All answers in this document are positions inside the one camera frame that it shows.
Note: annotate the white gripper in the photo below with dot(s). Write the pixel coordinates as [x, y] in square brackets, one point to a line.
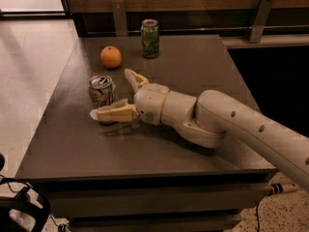
[151, 102]

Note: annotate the white 7up soda can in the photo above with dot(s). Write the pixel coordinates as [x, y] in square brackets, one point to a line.
[102, 90]

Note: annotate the orange fruit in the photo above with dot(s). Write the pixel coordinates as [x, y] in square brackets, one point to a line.
[111, 57]

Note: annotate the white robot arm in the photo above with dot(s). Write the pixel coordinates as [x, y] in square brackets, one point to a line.
[207, 119]

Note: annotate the green soda can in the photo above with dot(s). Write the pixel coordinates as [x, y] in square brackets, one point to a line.
[150, 38]

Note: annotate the left metal shelf bracket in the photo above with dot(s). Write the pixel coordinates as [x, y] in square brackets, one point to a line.
[119, 16]

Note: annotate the metal shelf bracket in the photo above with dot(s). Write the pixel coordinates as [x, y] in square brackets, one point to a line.
[119, 16]
[256, 29]

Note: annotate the white cylindrical handle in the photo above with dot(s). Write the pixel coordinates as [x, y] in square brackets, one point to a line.
[283, 188]

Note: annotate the grey table with drawers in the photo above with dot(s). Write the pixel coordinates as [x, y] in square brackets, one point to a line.
[137, 177]

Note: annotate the right metal shelf bracket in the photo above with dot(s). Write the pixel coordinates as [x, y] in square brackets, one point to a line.
[256, 29]

